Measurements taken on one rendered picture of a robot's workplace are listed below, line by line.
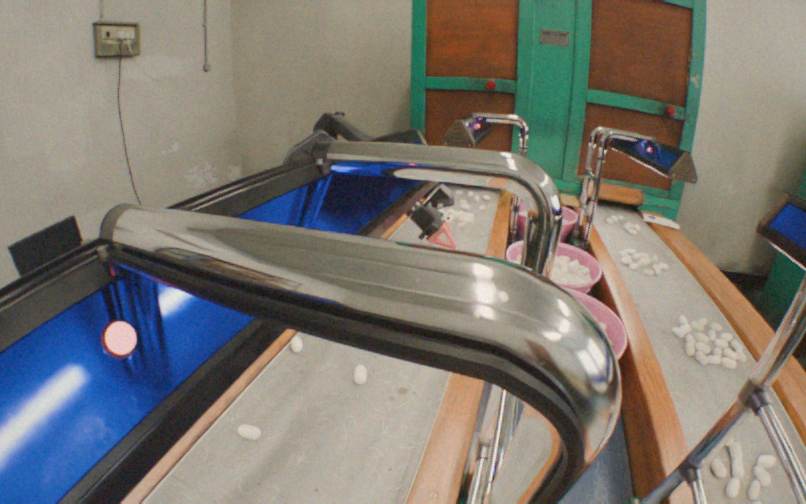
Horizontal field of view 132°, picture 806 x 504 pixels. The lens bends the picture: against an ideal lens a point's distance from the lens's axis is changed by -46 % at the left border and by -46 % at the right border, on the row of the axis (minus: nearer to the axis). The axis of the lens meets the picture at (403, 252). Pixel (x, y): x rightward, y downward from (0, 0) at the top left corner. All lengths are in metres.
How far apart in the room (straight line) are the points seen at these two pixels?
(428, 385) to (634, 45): 1.57
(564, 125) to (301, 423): 1.48
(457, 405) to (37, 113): 2.28
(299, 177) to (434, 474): 0.35
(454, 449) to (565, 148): 1.39
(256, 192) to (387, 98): 2.38
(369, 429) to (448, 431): 0.11
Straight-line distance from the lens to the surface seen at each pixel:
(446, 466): 0.44
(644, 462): 0.59
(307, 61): 2.82
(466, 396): 0.50
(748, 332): 0.97
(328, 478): 0.46
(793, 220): 0.57
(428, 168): 0.20
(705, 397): 0.73
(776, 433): 0.35
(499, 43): 1.62
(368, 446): 0.48
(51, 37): 2.40
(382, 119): 2.56
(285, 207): 0.20
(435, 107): 1.64
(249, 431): 0.50
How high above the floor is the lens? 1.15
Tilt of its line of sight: 26 degrees down
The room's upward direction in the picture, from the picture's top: straight up
